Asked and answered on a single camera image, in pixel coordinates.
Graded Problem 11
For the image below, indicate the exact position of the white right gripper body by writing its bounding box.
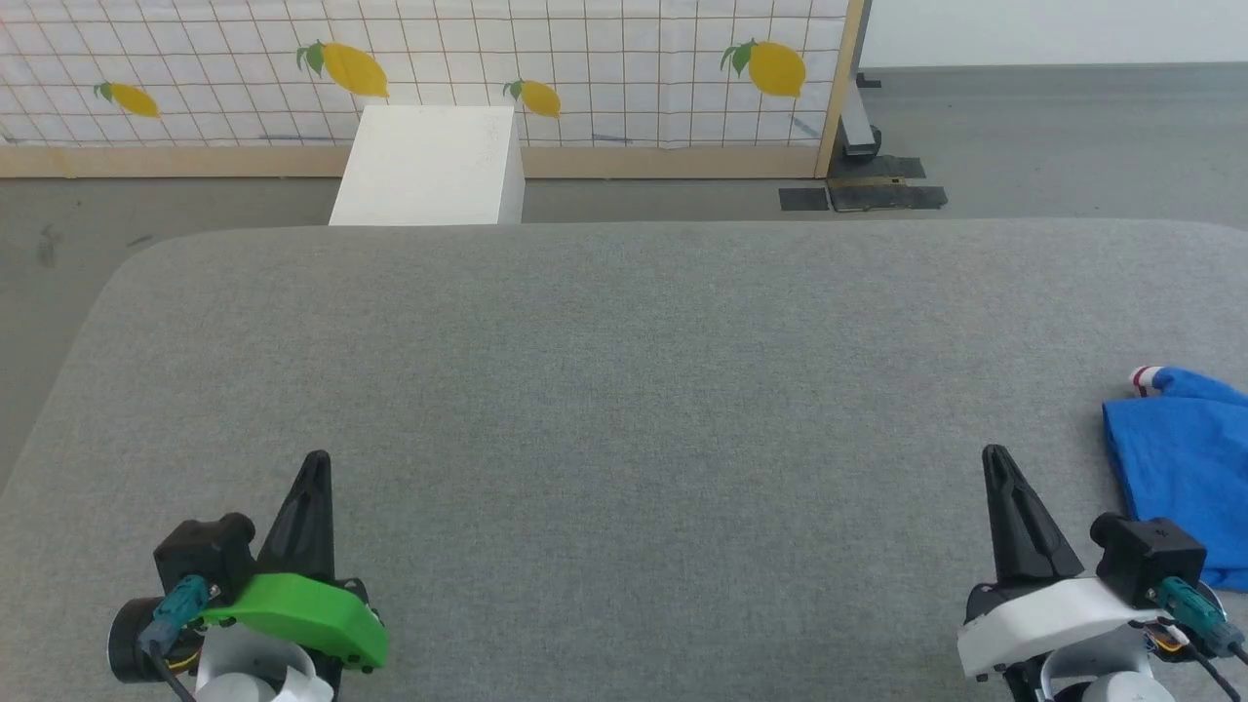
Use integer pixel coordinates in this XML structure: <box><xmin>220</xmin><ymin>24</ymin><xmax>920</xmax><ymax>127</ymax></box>
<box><xmin>955</xmin><ymin>575</ymin><xmax>1176</xmax><ymax>681</ymax></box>

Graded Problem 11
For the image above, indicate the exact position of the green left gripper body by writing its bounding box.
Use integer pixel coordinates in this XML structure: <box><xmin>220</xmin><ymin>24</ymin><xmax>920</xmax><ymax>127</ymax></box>
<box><xmin>198</xmin><ymin>572</ymin><xmax>391</xmax><ymax>674</ymax></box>

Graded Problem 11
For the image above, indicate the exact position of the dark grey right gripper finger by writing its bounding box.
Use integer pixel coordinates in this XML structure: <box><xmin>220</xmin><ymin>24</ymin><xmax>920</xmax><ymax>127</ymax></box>
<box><xmin>994</xmin><ymin>444</ymin><xmax>1086</xmax><ymax>585</ymax></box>
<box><xmin>982</xmin><ymin>444</ymin><xmax>1038</xmax><ymax>587</ymax></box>

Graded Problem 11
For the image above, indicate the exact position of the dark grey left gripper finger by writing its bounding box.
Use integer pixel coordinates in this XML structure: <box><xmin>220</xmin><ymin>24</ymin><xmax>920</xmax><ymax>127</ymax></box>
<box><xmin>303</xmin><ymin>449</ymin><xmax>338</xmax><ymax>584</ymax></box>
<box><xmin>257</xmin><ymin>449</ymin><xmax>320</xmax><ymax>584</ymax></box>

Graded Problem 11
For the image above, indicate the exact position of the blue white red-trimmed shirt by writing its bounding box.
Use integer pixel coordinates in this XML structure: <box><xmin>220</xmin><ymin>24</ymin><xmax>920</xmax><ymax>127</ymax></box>
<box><xmin>1102</xmin><ymin>366</ymin><xmax>1248</xmax><ymax>594</ymax></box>

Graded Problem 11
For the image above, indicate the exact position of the long black tape strip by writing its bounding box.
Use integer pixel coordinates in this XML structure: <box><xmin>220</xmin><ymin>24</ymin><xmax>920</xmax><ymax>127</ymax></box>
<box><xmin>829</xmin><ymin>183</ymin><xmax>949</xmax><ymax>213</ymax></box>

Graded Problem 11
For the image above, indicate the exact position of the white rectangular box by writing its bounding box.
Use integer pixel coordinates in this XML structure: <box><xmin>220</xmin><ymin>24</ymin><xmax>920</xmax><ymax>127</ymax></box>
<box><xmin>329</xmin><ymin>105</ymin><xmax>527</xmax><ymax>227</ymax></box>

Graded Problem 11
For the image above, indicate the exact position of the lemon tile backdrop panel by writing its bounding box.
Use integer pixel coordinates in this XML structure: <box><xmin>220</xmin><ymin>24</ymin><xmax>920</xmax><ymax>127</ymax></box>
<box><xmin>0</xmin><ymin>0</ymin><xmax>867</xmax><ymax>179</ymax></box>

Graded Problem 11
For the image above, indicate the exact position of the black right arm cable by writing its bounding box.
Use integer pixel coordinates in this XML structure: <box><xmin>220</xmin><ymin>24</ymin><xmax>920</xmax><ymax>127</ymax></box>
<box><xmin>1146</xmin><ymin>575</ymin><xmax>1248</xmax><ymax>702</ymax></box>

